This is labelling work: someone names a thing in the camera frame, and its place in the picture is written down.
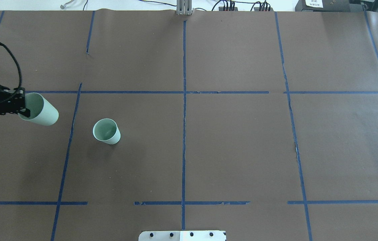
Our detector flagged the grey aluminium camera post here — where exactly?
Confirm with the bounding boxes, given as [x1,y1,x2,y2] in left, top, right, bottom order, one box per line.
[176,0,193,15]

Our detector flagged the black cable connectors right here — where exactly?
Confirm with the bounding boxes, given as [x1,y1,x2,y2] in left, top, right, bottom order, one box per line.
[250,0,273,12]

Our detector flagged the black device with label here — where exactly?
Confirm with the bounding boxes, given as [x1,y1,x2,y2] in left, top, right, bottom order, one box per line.
[295,0,364,12]

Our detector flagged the black cable connectors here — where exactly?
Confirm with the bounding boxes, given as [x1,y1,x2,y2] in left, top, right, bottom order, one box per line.
[250,0,273,12]
[211,0,238,12]

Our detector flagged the black cable connectors left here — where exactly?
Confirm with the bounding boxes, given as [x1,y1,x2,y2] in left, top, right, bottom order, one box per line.
[211,0,238,12]

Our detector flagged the light green cup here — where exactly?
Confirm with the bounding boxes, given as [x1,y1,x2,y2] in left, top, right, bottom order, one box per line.
[18,93,59,126]
[92,118,121,145]

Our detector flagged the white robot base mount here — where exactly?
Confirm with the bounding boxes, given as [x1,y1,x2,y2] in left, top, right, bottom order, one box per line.
[138,230,227,241]

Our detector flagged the grey cable on floor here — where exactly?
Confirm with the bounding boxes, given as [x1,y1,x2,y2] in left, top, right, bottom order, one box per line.
[60,0,89,10]

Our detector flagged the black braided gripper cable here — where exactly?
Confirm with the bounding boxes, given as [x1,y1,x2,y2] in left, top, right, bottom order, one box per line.
[0,42,23,90]

